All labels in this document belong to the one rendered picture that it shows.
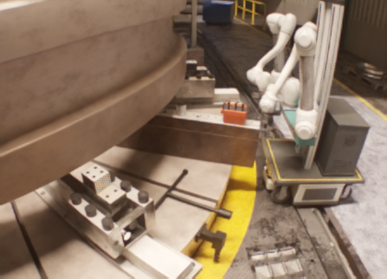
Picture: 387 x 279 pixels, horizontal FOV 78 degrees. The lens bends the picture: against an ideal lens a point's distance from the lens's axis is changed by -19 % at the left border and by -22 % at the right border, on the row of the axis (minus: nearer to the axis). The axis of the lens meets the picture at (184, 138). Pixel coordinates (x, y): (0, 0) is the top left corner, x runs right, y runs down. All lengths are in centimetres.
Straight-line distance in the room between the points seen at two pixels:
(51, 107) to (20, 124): 19
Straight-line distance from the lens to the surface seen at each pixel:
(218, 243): 192
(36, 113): 149
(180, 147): 250
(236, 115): 226
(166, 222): 198
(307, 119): 197
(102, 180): 155
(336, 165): 259
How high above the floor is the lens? 177
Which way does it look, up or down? 31 degrees down
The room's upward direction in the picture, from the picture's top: 1 degrees clockwise
